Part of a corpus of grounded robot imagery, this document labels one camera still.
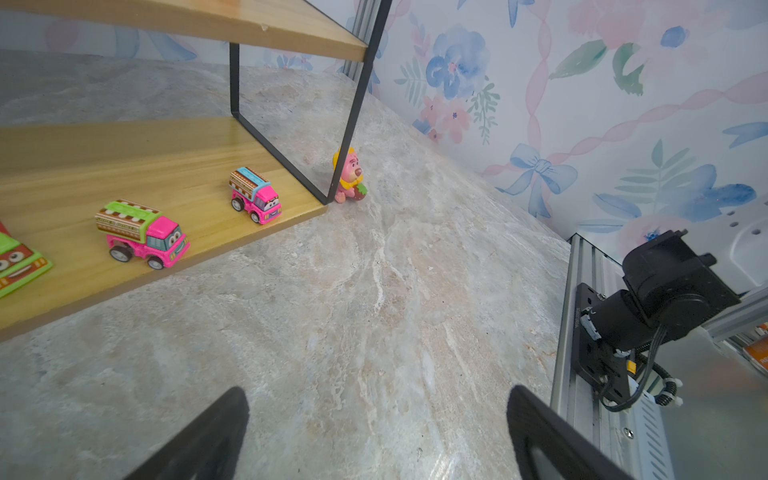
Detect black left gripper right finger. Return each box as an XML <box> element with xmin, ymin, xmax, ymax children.
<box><xmin>506</xmin><ymin>385</ymin><xmax>629</xmax><ymax>480</ymax></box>

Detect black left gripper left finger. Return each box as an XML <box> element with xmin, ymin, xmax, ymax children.
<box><xmin>128</xmin><ymin>386</ymin><xmax>249</xmax><ymax>479</ymax></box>

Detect colourful robot toy green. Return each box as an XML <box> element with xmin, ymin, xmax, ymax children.
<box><xmin>95</xmin><ymin>199</ymin><xmax>190</xmax><ymax>270</ymax></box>

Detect colourful robot toy pink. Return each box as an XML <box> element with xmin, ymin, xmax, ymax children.
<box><xmin>228</xmin><ymin>167</ymin><xmax>282</xmax><ymax>225</ymax></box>

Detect brown green robot toy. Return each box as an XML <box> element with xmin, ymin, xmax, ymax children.
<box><xmin>0</xmin><ymin>225</ymin><xmax>53</xmax><ymax>298</ymax></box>

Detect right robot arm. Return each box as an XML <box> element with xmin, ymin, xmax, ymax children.
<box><xmin>573</xmin><ymin>196</ymin><xmax>767</xmax><ymax>412</ymax></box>

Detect pink bear toy yellow petals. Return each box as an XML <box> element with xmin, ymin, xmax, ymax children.
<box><xmin>334</xmin><ymin>147</ymin><xmax>368</xmax><ymax>204</ymax></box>

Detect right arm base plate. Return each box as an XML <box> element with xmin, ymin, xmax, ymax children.
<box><xmin>571</xmin><ymin>283</ymin><xmax>629</xmax><ymax>403</ymax></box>

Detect wooden shelf black metal frame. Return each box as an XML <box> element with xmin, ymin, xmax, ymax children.
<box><xmin>1</xmin><ymin>1</ymin><xmax>390</xmax><ymax>339</ymax></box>

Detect aluminium corner post right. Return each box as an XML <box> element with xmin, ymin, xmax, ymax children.
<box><xmin>343</xmin><ymin>0</ymin><xmax>382</xmax><ymax>81</ymax></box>

